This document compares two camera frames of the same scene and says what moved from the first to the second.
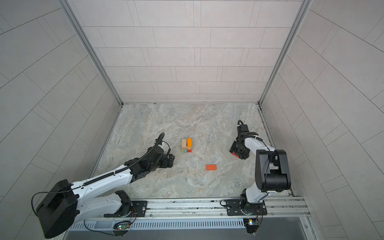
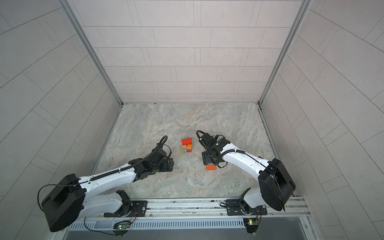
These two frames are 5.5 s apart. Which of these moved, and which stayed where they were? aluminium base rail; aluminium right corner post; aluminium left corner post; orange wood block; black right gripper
Moved: black right gripper
Stayed: aluminium left corner post; aluminium base rail; aluminium right corner post; orange wood block
